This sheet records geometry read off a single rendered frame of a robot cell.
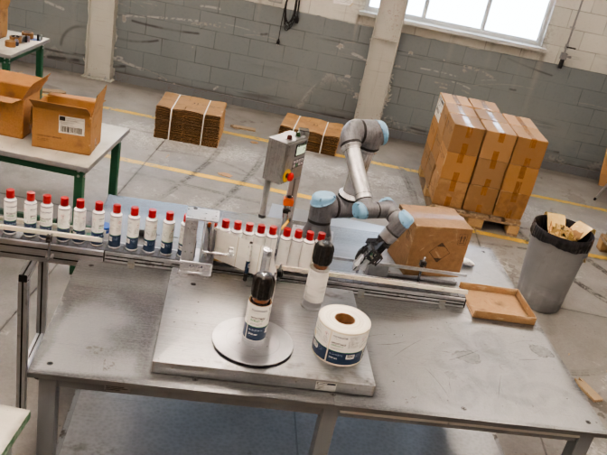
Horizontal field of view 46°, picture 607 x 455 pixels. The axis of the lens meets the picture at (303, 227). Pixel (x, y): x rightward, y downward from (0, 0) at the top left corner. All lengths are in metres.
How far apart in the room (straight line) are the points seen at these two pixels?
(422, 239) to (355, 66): 5.14
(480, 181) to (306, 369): 4.08
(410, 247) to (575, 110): 5.61
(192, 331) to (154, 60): 6.28
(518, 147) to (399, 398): 4.01
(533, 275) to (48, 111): 3.44
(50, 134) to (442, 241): 2.37
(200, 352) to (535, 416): 1.27
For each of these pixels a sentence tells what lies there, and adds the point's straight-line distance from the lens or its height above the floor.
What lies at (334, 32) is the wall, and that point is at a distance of 8.35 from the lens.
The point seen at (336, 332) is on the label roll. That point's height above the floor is 1.02.
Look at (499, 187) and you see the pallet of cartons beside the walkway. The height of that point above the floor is 0.42.
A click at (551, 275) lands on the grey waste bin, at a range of 5.37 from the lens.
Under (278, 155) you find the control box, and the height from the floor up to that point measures 1.41.
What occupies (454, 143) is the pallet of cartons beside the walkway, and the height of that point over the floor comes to 0.72.
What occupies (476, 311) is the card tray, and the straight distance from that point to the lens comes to 3.37.
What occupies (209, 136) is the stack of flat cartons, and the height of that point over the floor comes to 0.10.
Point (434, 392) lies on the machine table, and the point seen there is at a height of 0.83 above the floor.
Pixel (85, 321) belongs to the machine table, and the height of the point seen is 0.83.
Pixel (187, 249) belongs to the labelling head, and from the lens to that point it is 3.04.
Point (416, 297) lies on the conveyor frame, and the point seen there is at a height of 0.85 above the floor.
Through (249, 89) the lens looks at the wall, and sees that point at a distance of 8.58.
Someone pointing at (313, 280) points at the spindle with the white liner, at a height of 1.02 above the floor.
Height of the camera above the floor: 2.43
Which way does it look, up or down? 25 degrees down
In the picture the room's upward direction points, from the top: 12 degrees clockwise
